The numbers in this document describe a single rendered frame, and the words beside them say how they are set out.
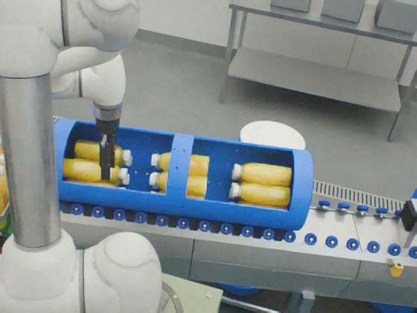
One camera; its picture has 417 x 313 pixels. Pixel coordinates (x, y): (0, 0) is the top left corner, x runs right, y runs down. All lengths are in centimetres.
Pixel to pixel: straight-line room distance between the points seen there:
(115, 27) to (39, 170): 32
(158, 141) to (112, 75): 45
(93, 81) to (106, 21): 58
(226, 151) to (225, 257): 38
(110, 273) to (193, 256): 71
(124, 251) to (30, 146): 31
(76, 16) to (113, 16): 6
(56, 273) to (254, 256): 86
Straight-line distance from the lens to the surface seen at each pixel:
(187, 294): 137
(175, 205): 159
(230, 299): 254
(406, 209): 188
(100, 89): 142
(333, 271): 183
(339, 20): 403
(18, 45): 88
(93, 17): 85
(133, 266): 108
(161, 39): 523
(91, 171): 165
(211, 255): 175
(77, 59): 119
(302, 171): 159
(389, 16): 406
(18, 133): 95
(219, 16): 499
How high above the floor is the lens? 215
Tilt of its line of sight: 37 degrees down
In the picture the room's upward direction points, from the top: 8 degrees clockwise
